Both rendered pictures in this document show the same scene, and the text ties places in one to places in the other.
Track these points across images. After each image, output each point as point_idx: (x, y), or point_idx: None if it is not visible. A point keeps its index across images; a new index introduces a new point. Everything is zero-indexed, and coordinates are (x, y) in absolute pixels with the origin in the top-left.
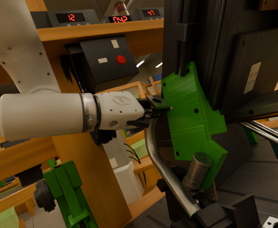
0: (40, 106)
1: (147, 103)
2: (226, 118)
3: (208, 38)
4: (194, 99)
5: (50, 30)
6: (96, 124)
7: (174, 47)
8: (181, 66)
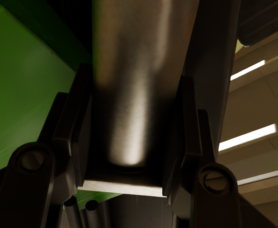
0: None
1: (166, 164)
2: None
3: (63, 227)
4: None
5: None
6: None
7: (150, 227)
8: (71, 225)
